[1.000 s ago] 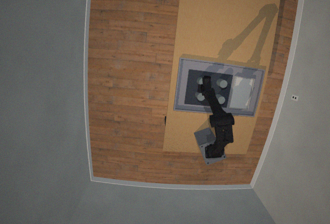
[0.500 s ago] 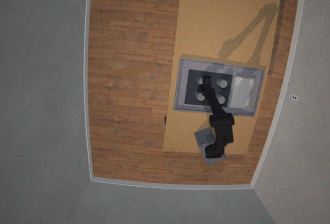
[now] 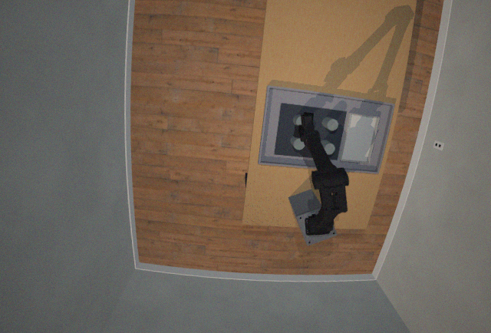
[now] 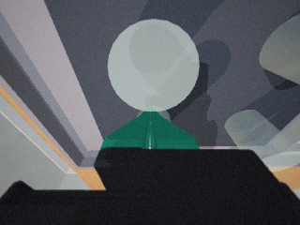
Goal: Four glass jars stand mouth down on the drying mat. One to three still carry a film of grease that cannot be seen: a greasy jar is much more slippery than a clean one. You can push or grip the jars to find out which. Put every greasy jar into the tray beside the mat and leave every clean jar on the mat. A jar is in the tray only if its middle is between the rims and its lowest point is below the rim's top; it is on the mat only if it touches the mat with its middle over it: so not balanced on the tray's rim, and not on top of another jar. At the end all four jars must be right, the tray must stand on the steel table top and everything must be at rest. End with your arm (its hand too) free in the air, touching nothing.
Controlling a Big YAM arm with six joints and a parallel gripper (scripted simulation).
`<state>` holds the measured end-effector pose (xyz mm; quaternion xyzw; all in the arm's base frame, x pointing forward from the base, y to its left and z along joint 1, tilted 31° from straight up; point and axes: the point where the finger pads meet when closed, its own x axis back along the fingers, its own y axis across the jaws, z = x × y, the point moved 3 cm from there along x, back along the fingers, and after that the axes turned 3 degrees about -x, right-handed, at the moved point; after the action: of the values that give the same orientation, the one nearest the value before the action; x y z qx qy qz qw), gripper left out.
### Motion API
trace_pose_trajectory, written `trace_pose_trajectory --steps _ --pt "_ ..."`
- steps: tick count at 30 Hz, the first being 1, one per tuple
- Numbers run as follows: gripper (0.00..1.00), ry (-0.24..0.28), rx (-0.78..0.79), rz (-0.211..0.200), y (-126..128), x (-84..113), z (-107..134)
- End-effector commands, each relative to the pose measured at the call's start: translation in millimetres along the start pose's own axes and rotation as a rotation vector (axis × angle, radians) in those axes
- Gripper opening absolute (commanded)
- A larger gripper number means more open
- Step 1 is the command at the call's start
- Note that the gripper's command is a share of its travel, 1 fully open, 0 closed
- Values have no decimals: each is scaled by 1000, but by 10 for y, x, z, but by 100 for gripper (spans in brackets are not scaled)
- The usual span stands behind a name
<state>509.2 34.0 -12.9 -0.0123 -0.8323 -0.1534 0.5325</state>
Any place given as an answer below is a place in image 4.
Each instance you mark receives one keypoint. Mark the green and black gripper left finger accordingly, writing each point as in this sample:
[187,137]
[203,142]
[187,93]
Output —
[132,134]

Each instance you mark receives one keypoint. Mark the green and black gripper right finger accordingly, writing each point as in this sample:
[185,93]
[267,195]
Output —
[169,136]

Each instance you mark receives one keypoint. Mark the clear glass jar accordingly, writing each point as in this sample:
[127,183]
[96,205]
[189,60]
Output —
[153,65]
[250,130]
[164,114]
[280,53]

